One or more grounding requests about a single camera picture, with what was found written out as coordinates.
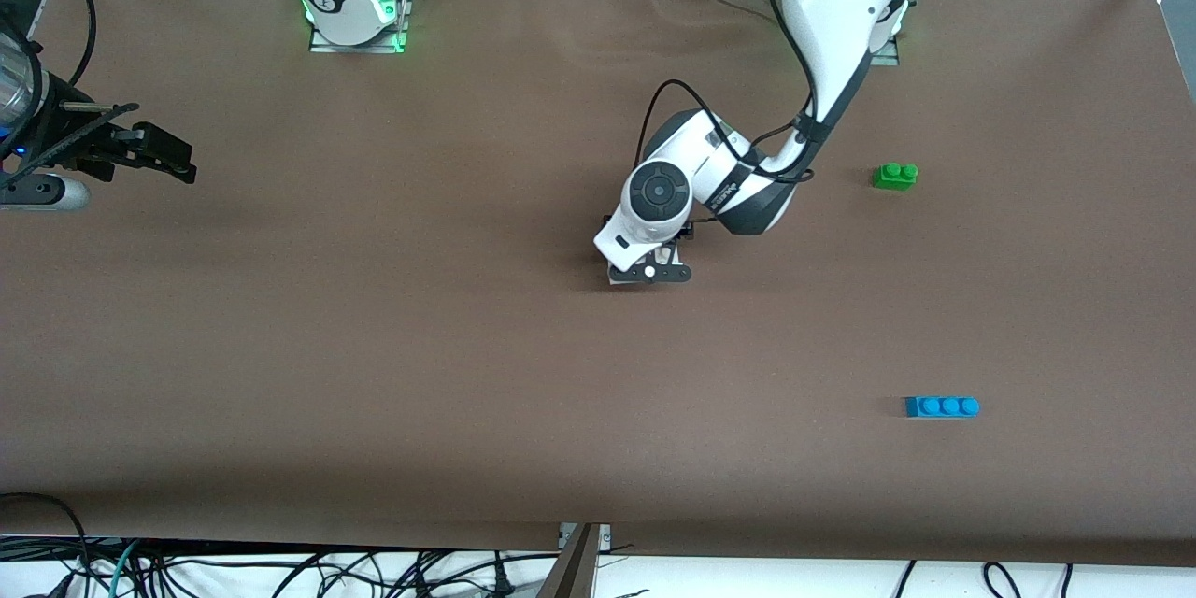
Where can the green two-stud block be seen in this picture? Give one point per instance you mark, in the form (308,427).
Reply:
(894,177)

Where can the dark brown metal bar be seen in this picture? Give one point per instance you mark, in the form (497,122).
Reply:
(572,575)

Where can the silver metal bracket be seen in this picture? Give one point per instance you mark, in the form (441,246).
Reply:
(605,537)

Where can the blue three-stud block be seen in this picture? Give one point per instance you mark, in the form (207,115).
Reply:
(939,407)

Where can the brown table cover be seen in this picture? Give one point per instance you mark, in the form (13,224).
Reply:
(561,411)

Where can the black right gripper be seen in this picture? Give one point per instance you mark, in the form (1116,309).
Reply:
(82,136)

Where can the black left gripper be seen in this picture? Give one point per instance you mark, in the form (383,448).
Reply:
(683,232)

